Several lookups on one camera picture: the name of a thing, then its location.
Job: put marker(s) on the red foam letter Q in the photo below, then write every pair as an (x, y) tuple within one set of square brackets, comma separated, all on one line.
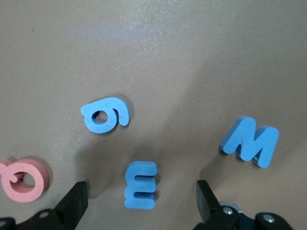
[(38, 182)]

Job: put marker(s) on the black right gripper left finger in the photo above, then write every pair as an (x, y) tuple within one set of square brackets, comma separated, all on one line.
[(67, 210)]

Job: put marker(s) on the blue foam letter W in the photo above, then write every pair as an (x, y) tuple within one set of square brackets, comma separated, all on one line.
[(266, 148)]

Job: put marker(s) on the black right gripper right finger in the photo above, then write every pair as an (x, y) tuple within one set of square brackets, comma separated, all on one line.
[(211, 215)]

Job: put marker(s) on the brown paper table cover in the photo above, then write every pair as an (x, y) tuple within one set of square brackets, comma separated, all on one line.
[(168, 48)]

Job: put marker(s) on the blue foam letter g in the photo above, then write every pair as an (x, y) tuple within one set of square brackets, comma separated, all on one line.
[(120, 112)]

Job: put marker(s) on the blue foam letter E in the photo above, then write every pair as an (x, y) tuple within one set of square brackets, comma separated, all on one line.
[(130, 187)]

